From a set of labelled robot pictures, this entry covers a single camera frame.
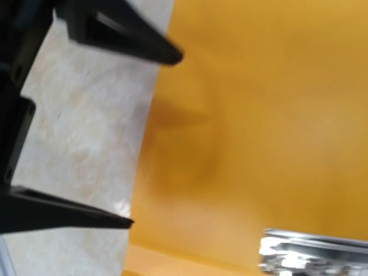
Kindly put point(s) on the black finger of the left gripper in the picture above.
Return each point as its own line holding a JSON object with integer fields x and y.
{"x": 24, "y": 209}
{"x": 116, "y": 26}

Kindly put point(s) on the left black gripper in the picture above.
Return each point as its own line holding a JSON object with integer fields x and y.
{"x": 24, "y": 25}

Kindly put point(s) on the orange folder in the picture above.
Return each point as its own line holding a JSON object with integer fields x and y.
{"x": 263, "y": 125}

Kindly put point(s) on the orange folder centre clip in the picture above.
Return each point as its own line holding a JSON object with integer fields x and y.
{"x": 294, "y": 253}

